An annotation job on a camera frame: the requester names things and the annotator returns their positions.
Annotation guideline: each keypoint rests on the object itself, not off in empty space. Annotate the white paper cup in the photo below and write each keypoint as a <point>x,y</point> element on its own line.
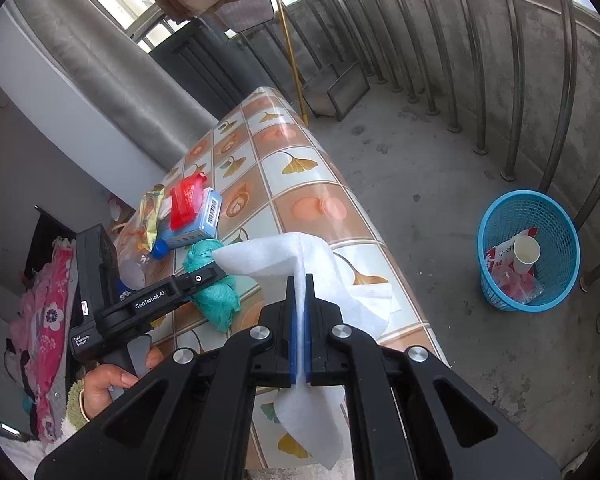
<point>525,255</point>

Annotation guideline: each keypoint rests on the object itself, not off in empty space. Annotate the grey curtain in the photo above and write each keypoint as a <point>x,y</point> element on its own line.
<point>95,60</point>

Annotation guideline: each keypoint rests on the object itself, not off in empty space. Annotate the blue cardboard box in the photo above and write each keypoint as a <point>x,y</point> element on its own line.
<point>205,220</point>

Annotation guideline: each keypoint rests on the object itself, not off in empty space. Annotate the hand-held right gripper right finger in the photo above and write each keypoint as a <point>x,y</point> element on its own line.
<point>308,332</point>

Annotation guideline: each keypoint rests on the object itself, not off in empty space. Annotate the clear bottle with blue cap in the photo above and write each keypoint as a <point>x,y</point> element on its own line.
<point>132,272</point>

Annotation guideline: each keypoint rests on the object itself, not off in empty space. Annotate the red plastic wrapper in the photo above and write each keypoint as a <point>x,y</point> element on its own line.
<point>185,200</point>

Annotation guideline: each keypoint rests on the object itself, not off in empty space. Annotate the person's left hand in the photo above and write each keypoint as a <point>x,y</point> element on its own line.
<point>102,385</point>

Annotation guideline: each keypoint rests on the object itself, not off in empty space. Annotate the metal dustpan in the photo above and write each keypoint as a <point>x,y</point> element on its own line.
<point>350,90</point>

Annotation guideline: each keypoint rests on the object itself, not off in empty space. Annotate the red and white packaging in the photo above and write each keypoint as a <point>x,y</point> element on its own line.
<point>500,255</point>

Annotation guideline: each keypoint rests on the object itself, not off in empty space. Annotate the person's left forearm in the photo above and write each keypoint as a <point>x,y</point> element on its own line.
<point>75,412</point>

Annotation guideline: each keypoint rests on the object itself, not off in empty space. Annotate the blue plastic basket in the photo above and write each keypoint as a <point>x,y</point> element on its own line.
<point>555,220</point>

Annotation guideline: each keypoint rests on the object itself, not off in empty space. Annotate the tile pattern tablecloth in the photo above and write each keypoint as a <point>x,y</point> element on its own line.
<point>305,205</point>

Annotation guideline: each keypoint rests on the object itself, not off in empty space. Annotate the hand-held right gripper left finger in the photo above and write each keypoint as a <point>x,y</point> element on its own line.
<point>292,332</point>

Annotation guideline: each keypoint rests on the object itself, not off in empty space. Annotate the white tissue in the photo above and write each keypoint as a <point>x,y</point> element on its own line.
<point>280,260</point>

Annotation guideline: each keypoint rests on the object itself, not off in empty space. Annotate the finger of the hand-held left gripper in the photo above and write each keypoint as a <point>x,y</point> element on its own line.
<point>200,282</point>

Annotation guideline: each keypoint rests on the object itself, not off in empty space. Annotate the black board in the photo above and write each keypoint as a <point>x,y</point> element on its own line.
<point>45,240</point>

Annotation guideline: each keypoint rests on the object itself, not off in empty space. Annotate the metal railing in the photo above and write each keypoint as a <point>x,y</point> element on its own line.
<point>517,60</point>

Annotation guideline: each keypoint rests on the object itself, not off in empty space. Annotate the yellow snack wrapper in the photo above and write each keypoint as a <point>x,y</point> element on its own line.
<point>150,215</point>

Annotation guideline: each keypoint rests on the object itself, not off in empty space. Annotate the dark grey folding panel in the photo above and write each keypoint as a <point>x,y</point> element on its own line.
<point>205,65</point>

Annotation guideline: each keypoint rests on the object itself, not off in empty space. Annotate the green plastic bag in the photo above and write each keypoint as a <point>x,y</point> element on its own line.
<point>220,305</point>

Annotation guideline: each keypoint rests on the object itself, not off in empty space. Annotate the pink floral cloth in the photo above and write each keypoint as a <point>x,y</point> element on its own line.
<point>50,310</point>

